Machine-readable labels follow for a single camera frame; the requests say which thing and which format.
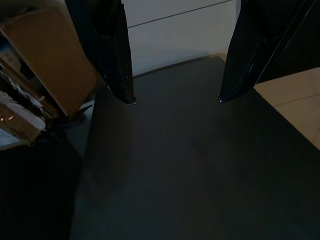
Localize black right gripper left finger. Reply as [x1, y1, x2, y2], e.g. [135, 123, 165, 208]
[64, 0, 137, 105]

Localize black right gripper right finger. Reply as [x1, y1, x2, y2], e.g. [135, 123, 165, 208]
[218, 0, 320, 103]

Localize black fridge door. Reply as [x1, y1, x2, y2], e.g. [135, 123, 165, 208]
[69, 56, 320, 240]

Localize brown cardboard box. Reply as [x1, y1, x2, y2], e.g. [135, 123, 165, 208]
[1, 7, 98, 117]

